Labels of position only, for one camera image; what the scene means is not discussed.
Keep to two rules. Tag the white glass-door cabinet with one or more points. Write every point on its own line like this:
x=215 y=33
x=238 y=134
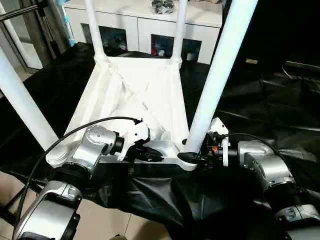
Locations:
x=137 y=20

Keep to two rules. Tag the white pole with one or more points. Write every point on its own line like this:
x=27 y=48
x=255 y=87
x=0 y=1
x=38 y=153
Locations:
x=20 y=42

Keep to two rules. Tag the black metal bar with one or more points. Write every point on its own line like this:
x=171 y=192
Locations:
x=302 y=65

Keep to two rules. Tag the black tripod pole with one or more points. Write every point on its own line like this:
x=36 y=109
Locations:
x=20 y=12

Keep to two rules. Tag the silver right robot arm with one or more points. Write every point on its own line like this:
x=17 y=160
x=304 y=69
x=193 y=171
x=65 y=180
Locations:
x=270 y=165

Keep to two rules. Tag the black mat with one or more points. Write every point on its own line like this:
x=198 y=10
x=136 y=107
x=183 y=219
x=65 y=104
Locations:
x=162 y=195

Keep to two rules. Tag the blue and white roll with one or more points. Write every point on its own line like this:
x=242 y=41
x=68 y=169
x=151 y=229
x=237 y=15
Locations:
x=68 y=27

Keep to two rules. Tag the black metal rack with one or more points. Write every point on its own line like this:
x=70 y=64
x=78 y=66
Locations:
x=15 y=200

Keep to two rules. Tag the white plastic table leg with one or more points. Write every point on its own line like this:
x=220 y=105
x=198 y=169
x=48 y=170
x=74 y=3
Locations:
x=95 y=30
x=22 y=100
x=217 y=75
x=178 y=30

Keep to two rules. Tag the black backdrop cloth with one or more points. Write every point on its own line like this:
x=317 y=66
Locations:
x=287 y=25

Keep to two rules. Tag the white jar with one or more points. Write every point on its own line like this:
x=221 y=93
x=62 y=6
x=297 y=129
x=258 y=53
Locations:
x=191 y=56
x=161 y=52

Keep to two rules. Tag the small yellow label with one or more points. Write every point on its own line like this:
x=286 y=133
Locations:
x=251 y=61

